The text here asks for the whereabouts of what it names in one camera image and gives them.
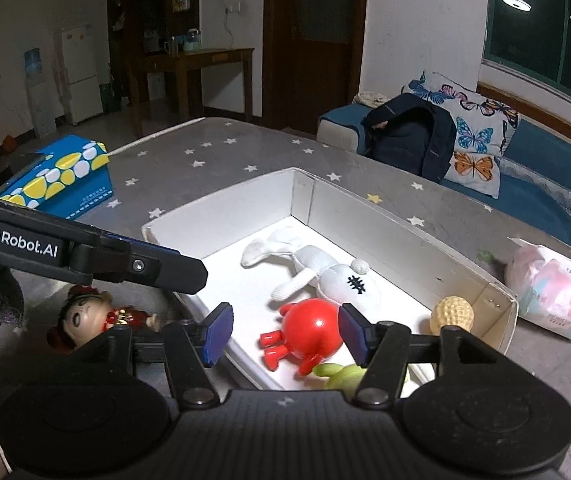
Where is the dark backpack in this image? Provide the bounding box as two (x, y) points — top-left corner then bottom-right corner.
(362, 92), (457, 184)

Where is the green round toy figure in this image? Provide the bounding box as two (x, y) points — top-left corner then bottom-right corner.
(313, 362), (411, 401)

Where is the beige folded cloth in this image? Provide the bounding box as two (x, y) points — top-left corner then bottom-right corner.
(355, 91), (391, 108)

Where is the water dispenser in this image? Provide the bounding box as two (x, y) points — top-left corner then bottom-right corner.
(22, 47), (56, 138)

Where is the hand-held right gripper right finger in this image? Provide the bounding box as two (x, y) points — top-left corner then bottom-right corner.
(339, 302), (506, 408)

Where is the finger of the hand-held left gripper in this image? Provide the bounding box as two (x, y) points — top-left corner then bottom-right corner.
(0, 187), (133, 251)
(70, 240), (209, 295)

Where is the doll figure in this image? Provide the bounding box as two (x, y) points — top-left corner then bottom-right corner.
(48, 284), (186, 356)

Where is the dark wooden cabinet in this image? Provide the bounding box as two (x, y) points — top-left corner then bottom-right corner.
(106, 0), (201, 106)

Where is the dark grey cardboard box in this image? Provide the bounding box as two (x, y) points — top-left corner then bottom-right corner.
(140, 166), (519, 401)

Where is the tan peanut toy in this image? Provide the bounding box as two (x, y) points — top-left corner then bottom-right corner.
(429, 296), (476, 336)

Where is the green bin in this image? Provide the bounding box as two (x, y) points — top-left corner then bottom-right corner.
(99, 82), (121, 111)

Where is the red round toy figure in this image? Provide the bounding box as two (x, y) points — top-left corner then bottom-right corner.
(259, 298), (346, 376)

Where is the white plush rabbit toy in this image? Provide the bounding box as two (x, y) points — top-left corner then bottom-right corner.
(241, 230), (383, 326)

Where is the pink white tissue packet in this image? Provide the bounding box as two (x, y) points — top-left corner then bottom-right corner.
(504, 237), (571, 342)

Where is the dark wooden door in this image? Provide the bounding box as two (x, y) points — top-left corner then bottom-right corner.
(262, 0), (369, 136)

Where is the white refrigerator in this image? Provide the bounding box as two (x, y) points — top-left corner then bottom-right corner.
(60, 22), (104, 126)

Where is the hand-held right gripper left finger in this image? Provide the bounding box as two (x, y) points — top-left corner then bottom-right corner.
(72, 302), (236, 408)

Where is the blue yellow spotted box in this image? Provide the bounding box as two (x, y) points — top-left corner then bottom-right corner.
(0, 135), (114, 221)

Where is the grey star print tablecloth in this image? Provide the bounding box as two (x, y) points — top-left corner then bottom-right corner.
(0, 117), (571, 480)

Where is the dark wooden side table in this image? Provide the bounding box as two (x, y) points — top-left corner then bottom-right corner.
(125, 47), (256, 136)

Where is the butterfly print pillow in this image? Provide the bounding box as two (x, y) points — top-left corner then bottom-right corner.
(403, 70), (521, 200)

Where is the green framed window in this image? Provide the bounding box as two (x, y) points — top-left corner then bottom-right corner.
(480, 0), (571, 111)

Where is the blue sofa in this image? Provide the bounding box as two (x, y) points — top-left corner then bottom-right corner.
(315, 105), (571, 251)

